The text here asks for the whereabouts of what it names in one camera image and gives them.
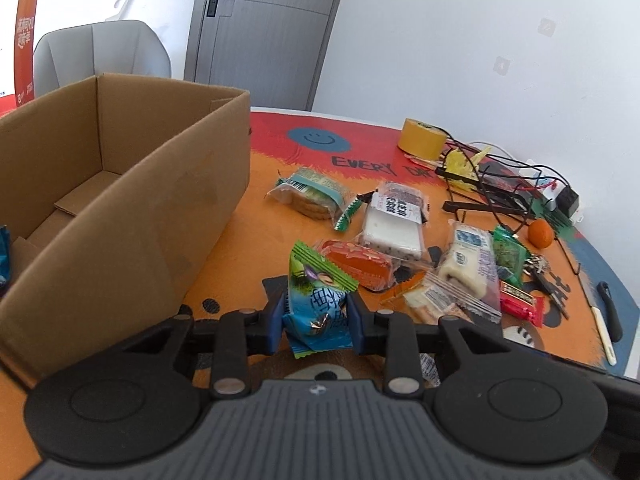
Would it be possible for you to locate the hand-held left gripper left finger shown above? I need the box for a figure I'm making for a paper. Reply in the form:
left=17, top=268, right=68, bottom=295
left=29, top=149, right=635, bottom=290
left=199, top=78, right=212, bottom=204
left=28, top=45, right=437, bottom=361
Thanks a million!
left=117, top=290, right=291, bottom=401

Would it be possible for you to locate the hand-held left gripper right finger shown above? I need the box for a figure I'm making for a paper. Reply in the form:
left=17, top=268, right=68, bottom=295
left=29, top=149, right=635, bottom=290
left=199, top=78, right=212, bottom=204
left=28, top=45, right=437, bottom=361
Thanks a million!
left=345, top=290, right=506, bottom=401

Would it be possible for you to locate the green blue snack packet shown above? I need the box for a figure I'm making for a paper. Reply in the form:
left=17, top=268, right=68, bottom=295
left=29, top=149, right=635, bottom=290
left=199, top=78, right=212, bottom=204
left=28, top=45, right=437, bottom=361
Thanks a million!
left=282, top=240, right=361, bottom=361

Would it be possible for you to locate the orange red snack packet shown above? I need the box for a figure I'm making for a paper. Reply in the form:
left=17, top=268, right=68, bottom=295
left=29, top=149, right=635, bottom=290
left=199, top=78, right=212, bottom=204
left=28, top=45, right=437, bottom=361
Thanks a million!
left=312, top=239, right=396, bottom=292

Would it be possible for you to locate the clear orange edged snack packet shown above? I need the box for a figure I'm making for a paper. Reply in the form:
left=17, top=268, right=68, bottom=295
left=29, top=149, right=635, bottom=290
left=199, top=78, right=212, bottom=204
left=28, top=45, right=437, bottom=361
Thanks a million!
left=380, top=270, right=471, bottom=323

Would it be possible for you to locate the white cake packet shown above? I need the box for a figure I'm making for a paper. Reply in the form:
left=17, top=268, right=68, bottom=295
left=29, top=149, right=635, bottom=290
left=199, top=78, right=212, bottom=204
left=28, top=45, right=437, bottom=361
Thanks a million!
left=357, top=205, right=428, bottom=261

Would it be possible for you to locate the white roll blue label packet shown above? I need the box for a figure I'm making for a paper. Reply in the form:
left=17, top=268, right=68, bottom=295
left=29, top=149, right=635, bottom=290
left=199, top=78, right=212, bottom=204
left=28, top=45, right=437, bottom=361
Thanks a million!
left=435, top=220, right=503, bottom=323

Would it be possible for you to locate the small red snack packet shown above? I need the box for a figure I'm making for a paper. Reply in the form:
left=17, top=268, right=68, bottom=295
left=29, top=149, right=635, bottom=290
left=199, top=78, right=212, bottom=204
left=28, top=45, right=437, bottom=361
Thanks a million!
left=499, top=281, right=546, bottom=328

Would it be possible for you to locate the small green snack packet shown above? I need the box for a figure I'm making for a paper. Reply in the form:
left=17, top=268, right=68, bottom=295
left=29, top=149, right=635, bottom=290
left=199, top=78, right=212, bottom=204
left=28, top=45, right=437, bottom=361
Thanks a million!
left=492, top=225, right=531, bottom=288

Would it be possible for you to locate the brown cardboard box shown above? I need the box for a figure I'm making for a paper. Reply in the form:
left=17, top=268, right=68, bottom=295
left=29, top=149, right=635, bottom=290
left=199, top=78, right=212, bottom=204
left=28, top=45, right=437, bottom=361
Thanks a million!
left=0, top=72, right=251, bottom=386

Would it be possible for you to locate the printed orange table mat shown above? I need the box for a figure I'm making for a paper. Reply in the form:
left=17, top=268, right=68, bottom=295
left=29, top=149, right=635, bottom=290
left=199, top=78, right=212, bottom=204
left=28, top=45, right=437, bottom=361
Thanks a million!
left=0, top=107, right=640, bottom=480

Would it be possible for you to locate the teal label biscuit packet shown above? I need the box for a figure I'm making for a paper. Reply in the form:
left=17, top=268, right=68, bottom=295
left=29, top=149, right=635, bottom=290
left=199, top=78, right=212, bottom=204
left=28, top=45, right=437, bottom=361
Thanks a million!
left=264, top=166, right=362, bottom=233

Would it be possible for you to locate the black metal stand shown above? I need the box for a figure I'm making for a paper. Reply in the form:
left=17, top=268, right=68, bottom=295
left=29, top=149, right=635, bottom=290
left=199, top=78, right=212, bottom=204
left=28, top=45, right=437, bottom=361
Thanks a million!
left=442, top=200, right=586, bottom=277

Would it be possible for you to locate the bunch of keys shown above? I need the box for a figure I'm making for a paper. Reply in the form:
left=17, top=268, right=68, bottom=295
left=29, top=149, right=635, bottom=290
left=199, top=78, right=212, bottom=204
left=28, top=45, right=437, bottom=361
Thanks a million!
left=522, top=255, right=571, bottom=321

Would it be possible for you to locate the yellow tape roll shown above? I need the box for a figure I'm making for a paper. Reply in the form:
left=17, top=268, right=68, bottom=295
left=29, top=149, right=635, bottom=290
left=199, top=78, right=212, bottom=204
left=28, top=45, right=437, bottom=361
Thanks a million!
left=397, top=117, right=448, bottom=161

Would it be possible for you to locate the orange tangerine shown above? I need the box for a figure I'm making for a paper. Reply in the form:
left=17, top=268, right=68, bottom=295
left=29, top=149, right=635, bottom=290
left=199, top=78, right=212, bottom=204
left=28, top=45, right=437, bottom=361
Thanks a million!
left=528, top=219, right=555, bottom=248

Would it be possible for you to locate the white power strip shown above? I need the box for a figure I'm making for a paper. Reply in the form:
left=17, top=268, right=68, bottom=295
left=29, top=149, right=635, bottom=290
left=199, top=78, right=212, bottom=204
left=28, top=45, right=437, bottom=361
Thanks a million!
left=520, top=167, right=586, bottom=225

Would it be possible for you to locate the black power adapter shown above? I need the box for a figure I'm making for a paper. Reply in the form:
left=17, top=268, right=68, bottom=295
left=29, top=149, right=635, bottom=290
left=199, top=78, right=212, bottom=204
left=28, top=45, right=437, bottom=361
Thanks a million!
left=555, top=185, right=581, bottom=216

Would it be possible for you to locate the grey door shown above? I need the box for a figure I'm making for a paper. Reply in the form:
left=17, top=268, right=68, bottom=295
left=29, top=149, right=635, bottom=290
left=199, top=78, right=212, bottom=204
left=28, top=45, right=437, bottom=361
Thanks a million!
left=184, top=0, right=353, bottom=111

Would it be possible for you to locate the grey chair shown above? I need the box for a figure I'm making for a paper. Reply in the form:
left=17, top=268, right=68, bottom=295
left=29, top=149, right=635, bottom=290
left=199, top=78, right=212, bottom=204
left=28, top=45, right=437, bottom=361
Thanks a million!
left=32, top=20, right=173, bottom=98

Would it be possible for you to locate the orange white paper bag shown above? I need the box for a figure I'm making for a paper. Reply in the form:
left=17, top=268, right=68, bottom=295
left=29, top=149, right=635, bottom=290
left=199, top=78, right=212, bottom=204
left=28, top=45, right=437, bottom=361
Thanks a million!
left=0, top=0, right=43, bottom=116

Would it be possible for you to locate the white handled knife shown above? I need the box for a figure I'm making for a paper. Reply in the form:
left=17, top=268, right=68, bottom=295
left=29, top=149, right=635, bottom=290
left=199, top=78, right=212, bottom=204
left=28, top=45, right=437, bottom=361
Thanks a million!
left=577, top=267, right=618, bottom=367

